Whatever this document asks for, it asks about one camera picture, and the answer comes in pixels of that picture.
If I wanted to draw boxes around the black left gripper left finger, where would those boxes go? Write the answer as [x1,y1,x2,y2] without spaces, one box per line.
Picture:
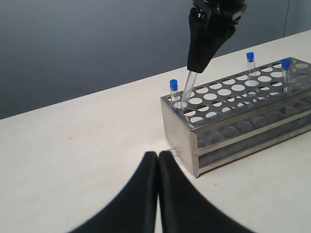
[72,151,158,233]

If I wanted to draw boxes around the blue capped tube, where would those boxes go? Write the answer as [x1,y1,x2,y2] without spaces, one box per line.
[170,79,179,101]
[180,71,198,109]
[245,52,257,87]
[281,58,294,94]

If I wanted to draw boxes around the stainless steel test tube rack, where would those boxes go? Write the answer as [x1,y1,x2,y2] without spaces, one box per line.
[161,58,311,177]

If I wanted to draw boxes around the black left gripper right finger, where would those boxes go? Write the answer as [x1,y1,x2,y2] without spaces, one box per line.
[158,151,252,233]

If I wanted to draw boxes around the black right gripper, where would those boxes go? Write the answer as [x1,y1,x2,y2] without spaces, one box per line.
[187,0,247,73]

